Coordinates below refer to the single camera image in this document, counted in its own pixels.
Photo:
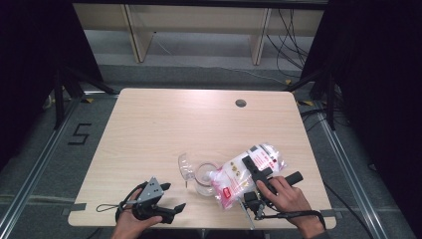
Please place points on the black metal stand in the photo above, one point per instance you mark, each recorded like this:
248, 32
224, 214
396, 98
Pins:
330, 99
59, 99

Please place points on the red and white sugar bag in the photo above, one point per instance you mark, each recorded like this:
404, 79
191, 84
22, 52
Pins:
239, 176

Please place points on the aluminium floor rail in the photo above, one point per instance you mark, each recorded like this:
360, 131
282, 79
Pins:
348, 172
36, 166

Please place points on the person's right hand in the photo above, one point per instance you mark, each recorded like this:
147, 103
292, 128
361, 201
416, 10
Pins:
295, 202

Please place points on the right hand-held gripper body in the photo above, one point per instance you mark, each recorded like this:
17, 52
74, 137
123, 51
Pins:
253, 202

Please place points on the beige wooden shelf unit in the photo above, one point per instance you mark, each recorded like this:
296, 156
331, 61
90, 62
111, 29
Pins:
199, 20

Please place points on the black curtain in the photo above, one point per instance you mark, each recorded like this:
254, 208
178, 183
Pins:
33, 66
375, 83

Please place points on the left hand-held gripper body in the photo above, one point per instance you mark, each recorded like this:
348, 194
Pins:
151, 194

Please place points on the person's left hand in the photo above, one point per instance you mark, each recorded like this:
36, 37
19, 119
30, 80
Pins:
127, 220

